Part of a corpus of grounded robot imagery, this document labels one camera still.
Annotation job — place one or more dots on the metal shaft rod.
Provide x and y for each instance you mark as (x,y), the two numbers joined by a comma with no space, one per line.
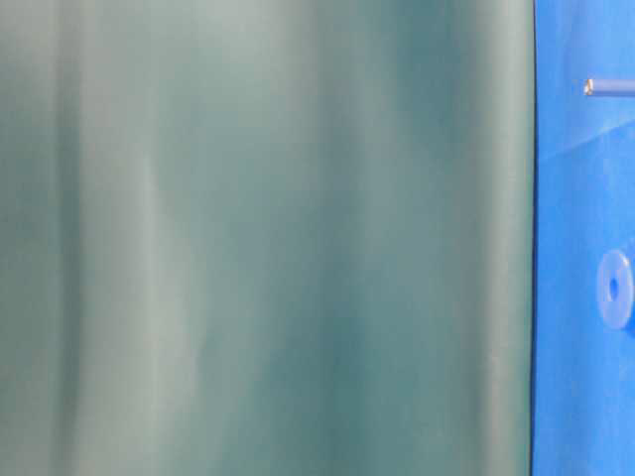
(609,87)

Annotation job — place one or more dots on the small blue plastic gear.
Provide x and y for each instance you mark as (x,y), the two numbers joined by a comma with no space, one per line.
(615,289)

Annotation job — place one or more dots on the green backdrop curtain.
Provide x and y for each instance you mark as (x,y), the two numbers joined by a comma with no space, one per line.
(266,237)

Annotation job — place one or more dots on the blue table cloth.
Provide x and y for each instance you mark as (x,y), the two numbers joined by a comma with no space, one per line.
(583,389)

